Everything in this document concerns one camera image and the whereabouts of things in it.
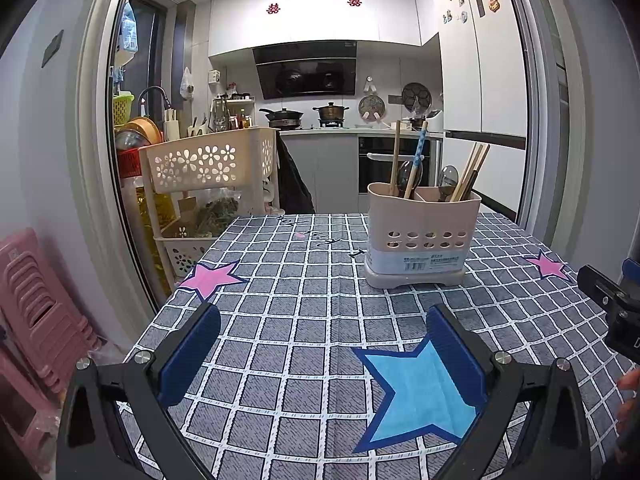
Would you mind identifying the pink plastic stool stack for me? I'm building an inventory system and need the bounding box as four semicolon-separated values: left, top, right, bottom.
0;227;103;478

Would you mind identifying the black built-in oven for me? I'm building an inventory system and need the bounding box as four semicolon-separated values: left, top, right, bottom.
357;135;443;195

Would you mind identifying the round steamer rack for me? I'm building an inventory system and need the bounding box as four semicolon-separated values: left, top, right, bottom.
358;94;387;121

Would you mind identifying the checked star tablecloth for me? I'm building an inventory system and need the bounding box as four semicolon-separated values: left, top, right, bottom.
122;212;640;480

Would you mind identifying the beige utensil holder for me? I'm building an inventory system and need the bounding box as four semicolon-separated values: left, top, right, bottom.
364;182;482;290

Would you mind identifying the white refrigerator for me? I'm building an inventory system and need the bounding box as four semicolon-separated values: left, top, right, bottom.
430;0;530;221

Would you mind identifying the beige flower-cutout trolley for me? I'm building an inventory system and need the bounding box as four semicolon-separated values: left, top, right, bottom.
138;127;281;293

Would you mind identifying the blue patterned chopstick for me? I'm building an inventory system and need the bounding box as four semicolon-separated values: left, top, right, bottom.
404;120;429;200

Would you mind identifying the orange basin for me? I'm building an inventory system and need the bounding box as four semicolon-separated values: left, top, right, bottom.
117;116;163;148

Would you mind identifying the black range hood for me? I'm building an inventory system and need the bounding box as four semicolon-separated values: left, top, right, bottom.
251;40;358;100

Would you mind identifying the dark grey spoon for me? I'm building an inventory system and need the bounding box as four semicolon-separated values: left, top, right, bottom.
438;165;459;202
398;159;424;198

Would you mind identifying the yellow-green plastic basket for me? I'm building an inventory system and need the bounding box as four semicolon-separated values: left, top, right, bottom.
112;92;136;126

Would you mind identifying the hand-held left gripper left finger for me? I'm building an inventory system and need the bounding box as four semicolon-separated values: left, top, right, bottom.
56;302;222;480

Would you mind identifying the dark wall switch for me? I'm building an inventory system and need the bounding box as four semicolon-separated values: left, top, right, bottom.
41;30;65;68

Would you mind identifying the person's right hand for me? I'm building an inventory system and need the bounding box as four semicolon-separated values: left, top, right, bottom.
616;367;640;438

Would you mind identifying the black wok with lid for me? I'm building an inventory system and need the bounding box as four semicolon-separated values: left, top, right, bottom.
258;106;304;128

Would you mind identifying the wooden chopstick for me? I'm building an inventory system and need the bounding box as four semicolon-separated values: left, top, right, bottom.
391;120;401;199
459;144;485;202
466;145;491;197
451;143;478;202

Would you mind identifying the black cloth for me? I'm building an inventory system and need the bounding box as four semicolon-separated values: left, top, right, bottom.
276;132;316;214

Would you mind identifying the black kitchen faucet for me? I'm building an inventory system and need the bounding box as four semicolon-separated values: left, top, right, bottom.
138;86;172;121

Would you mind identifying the blue hanging bag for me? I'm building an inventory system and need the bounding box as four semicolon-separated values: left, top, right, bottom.
120;2;138;56

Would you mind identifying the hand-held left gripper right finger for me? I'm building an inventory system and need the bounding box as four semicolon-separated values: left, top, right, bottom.
426;304;592;480

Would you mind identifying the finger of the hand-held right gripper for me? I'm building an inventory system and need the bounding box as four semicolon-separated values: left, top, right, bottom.
576;258;640;321

